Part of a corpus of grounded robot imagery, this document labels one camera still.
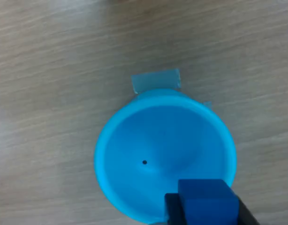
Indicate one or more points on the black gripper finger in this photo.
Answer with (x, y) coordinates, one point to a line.
(246, 216)
(173, 211)

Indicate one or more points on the blue cube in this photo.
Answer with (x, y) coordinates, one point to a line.
(205, 207)

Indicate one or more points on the blue plastic cup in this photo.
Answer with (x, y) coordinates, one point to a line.
(146, 140)

